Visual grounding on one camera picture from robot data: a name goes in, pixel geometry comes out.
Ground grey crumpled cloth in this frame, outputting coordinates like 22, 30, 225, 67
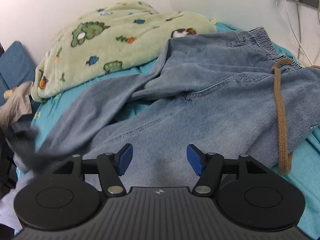
0, 81, 34, 126

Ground green cartoon printed blanket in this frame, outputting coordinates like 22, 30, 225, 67
31, 0, 218, 103

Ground blue quilted covered chair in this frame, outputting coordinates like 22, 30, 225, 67
0, 41, 38, 105

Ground blue denim jeans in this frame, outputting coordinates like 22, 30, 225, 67
11, 26, 320, 193

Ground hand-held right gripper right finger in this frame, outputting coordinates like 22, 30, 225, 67
186, 144, 270, 197

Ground yellow plush toy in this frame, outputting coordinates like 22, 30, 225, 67
3, 86, 19, 99

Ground teal printed bed sheet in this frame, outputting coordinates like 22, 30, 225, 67
15, 21, 320, 240

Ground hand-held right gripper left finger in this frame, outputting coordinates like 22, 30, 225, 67
51, 143, 134, 197

